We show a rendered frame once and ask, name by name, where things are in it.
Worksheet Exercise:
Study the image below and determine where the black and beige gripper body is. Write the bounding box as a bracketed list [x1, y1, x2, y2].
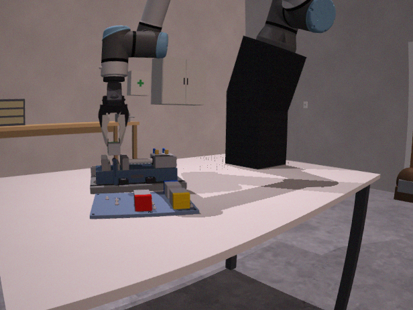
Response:
[103, 76, 125, 114]

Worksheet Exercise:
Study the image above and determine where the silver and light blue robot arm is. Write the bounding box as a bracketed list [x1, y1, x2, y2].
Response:
[99, 0, 336, 107]

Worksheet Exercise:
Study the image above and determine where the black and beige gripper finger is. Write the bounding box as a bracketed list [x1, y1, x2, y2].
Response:
[99, 105, 110, 147]
[117, 104, 129, 146]

